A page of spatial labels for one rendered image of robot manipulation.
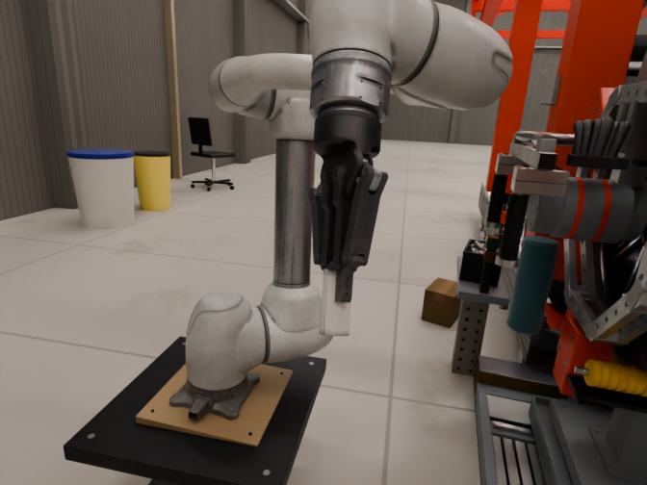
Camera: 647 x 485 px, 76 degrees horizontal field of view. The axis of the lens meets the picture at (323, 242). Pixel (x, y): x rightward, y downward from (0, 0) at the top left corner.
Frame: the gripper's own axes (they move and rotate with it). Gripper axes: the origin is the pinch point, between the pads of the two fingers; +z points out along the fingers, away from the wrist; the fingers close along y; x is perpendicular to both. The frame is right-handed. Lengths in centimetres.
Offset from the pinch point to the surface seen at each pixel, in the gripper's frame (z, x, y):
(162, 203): -71, 34, -419
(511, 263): -8, 50, -16
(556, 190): -22, 51, -7
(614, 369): 12, 76, -10
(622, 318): 1, 64, -3
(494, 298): 0, 100, -60
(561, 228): -17, 66, -16
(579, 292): -4, 87, -24
